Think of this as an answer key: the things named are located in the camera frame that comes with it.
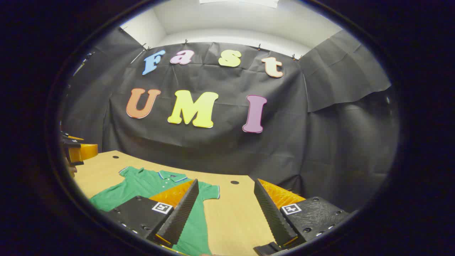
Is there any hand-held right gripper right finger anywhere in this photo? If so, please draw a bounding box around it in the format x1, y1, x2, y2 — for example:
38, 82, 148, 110
253, 178, 356, 250

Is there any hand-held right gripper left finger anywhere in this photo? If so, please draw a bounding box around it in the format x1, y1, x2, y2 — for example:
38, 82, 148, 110
103, 179, 199, 249

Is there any green T-shirt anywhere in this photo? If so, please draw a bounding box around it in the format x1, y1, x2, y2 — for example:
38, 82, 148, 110
89, 166, 220, 256

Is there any white ceiling light panel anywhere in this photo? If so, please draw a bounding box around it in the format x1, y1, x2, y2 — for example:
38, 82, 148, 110
199, 0, 279, 8

